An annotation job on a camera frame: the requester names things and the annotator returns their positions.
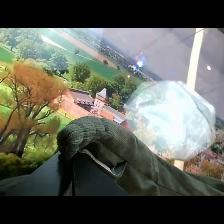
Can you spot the olive green garment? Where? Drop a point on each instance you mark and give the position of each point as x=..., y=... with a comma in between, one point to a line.
x=143, y=166

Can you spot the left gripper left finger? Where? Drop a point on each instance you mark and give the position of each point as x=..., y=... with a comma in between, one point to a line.
x=46, y=180

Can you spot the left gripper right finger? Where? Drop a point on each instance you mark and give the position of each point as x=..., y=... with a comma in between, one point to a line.
x=93, y=181

